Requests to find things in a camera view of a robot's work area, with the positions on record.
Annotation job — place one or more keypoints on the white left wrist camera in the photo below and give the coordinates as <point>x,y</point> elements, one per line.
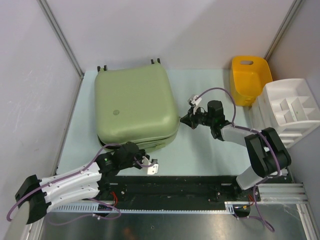
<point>151,166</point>

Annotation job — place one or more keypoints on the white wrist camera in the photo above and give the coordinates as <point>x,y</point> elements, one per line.
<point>194,100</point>
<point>151,166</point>

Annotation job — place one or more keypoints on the white plastic drawer organizer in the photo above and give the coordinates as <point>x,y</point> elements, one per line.
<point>289,107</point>

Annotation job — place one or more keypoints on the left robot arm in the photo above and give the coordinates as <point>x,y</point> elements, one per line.
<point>92,181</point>

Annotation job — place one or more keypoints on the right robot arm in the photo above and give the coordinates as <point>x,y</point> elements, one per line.
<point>267,153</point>

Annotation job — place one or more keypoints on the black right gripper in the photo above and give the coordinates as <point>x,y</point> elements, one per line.
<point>190,119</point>

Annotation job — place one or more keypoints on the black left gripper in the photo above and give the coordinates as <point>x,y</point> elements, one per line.
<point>141,154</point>

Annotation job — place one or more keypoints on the green hard-shell suitcase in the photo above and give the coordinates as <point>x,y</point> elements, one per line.
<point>135,105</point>

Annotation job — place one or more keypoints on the aluminium frame rail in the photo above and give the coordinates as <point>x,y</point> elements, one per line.
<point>282,193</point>

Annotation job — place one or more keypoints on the yellow plastic basket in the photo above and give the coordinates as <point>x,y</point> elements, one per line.
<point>248,76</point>

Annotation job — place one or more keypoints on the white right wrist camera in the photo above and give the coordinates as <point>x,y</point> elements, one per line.
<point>194,100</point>

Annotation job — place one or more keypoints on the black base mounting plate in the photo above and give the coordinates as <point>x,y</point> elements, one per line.
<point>177,193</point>

